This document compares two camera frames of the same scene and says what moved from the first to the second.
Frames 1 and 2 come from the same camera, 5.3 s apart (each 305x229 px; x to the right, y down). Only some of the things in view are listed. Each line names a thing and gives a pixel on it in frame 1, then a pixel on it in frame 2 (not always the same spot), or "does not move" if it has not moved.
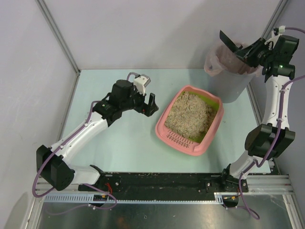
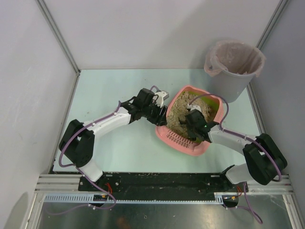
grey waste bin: (227, 87) does not move
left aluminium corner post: (60, 35) does not move
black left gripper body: (145, 107) to (161, 115)
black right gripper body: (246, 52) to (188, 122)
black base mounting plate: (167, 183) does not move
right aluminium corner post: (269, 26) does not move
